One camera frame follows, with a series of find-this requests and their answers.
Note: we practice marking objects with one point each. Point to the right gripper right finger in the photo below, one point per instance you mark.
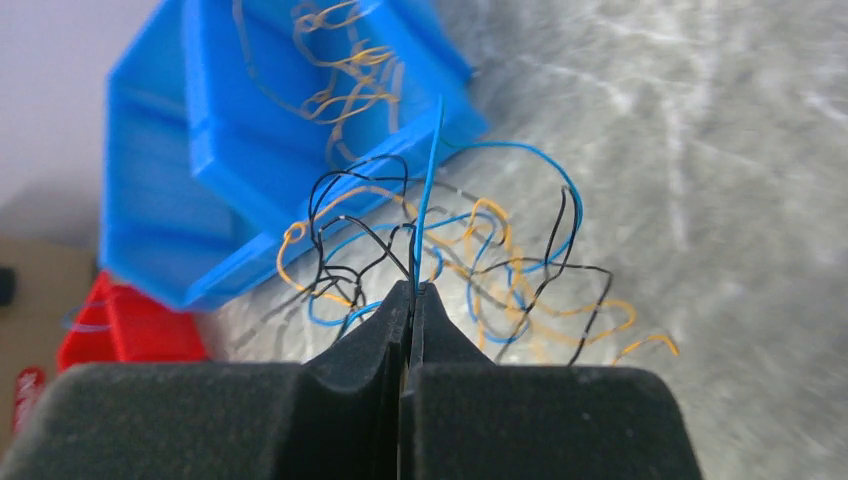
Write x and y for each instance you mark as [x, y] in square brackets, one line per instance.
[465, 417]

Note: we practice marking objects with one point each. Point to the blue plastic bin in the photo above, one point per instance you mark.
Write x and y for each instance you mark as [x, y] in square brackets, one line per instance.
[223, 114]

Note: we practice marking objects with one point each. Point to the red plastic bin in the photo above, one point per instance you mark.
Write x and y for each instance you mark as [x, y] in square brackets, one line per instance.
[117, 323]

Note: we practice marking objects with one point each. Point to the tan plastic toolbox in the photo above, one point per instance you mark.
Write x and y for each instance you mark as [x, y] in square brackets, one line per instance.
[45, 283]

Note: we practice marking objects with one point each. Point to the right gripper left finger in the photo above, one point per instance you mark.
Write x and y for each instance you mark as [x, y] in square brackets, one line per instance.
[333, 417]

